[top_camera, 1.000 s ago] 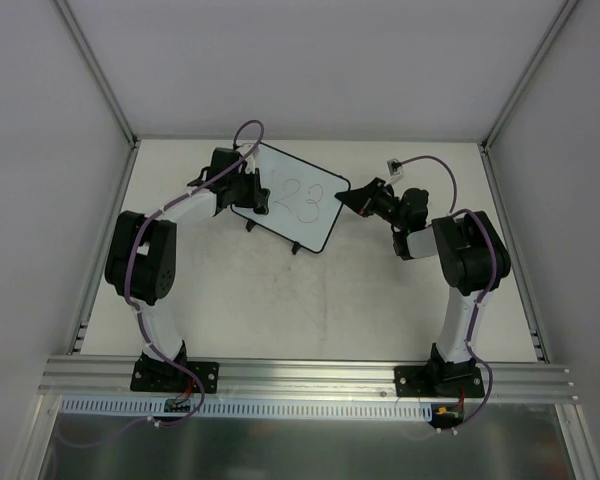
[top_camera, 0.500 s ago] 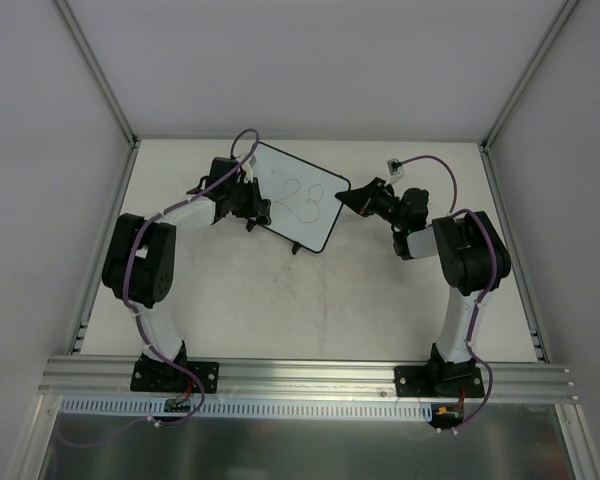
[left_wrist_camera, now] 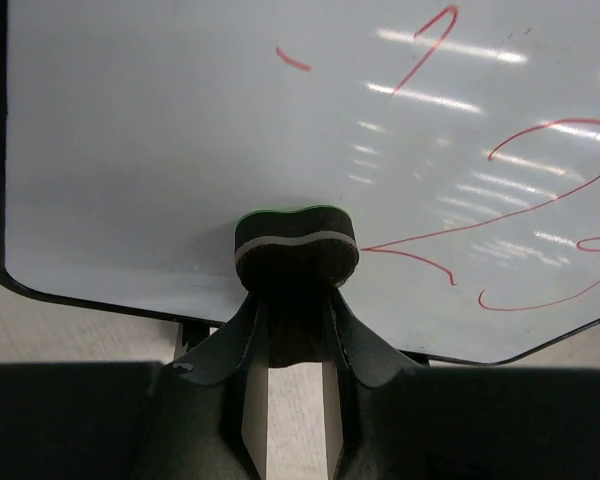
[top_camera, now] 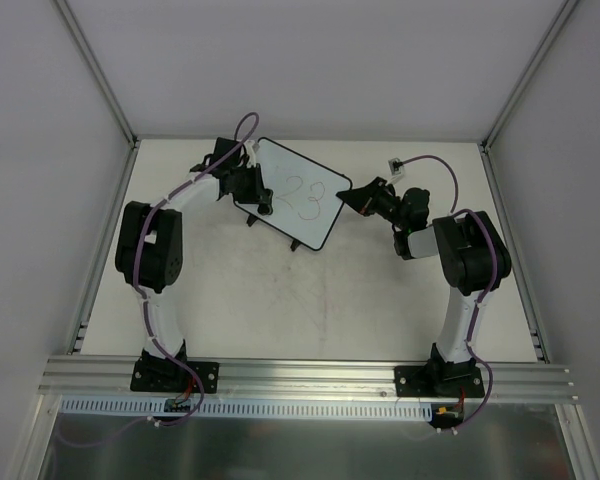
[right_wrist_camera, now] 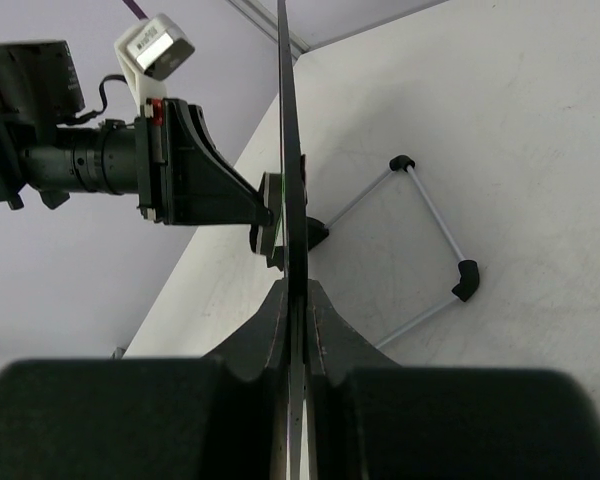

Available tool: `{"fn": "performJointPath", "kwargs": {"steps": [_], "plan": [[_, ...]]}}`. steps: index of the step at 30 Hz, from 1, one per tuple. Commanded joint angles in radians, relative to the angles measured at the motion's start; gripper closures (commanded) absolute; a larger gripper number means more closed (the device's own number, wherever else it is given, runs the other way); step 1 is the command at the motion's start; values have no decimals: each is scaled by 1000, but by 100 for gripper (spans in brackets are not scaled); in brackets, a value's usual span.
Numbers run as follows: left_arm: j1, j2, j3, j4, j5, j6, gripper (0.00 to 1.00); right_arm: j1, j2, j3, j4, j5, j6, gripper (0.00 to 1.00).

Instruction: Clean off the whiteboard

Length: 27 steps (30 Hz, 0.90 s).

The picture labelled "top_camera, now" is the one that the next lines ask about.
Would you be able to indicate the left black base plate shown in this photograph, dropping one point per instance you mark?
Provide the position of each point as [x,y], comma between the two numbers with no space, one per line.
[155,375]

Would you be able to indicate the right aluminium corner post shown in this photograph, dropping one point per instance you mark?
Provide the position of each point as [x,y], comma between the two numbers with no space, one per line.
[554,30]

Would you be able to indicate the white slotted cable duct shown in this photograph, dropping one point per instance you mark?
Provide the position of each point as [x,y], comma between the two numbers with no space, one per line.
[248,408]

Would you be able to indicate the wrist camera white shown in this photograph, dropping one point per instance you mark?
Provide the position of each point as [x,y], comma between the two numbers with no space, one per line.
[396,168]
[249,157]

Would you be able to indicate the white whiteboard black frame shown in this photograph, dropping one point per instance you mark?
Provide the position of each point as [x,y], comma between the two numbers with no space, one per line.
[305,206]

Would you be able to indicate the left aluminium corner post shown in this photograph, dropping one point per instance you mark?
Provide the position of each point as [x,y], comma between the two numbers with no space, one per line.
[91,62]

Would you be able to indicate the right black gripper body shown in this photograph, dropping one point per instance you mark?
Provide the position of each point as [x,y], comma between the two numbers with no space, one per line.
[373,198]

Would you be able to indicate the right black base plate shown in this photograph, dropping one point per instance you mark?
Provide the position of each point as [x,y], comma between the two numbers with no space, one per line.
[419,381]

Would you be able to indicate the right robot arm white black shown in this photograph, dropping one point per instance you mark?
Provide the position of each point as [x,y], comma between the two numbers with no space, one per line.
[474,261]

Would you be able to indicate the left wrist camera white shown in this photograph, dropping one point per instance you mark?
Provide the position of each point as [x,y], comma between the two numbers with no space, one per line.
[249,157]

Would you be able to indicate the left whiteboard foot black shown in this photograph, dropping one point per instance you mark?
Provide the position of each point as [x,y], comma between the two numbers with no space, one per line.
[251,220]

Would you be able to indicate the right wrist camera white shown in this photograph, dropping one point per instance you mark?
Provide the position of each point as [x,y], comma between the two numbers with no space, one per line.
[396,168]

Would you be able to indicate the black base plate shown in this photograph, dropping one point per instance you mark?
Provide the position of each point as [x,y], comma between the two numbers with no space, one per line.
[419,381]
[155,375]

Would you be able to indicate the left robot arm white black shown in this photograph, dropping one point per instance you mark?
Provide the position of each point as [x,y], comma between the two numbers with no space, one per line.
[150,256]

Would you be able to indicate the aluminium corner post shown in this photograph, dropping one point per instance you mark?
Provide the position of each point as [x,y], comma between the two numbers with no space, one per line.
[554,30]
[91,62]

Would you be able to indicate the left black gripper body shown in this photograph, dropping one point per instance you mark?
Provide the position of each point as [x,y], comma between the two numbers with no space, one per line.
[253,191]

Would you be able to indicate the aluminium front rail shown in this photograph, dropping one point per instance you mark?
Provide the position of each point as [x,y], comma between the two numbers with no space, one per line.
[306,379]

